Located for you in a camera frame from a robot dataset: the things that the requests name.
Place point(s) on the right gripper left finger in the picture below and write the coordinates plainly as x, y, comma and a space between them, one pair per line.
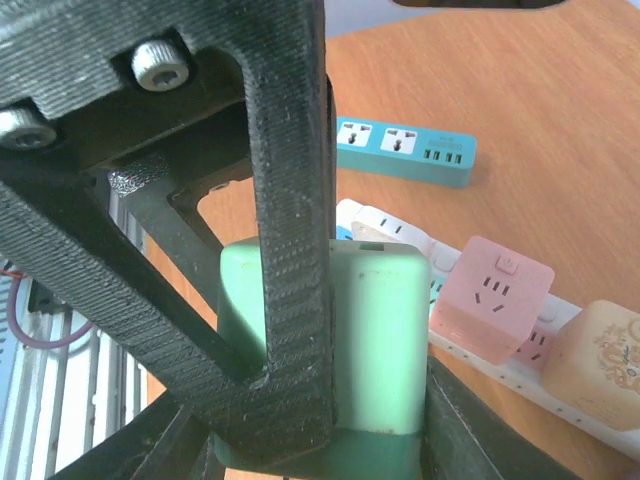
164, 441

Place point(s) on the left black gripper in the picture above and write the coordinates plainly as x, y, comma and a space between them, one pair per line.
193, 124

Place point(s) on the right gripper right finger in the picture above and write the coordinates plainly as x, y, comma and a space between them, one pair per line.
464, 439

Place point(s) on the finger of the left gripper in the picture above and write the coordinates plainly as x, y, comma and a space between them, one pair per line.
277, 403

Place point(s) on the pink cube socket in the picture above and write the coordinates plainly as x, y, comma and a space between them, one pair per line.
490, 300

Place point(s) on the beige cube socket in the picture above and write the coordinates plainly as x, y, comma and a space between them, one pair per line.
593, 365

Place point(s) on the green wall charger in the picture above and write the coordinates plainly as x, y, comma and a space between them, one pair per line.
380, 368

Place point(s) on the long white power strip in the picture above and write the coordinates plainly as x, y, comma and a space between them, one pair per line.
522, 371

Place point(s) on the teal power strip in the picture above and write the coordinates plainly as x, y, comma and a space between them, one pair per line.
406, 152

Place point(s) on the aluminium rail frame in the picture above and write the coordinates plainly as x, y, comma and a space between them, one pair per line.
58, 404

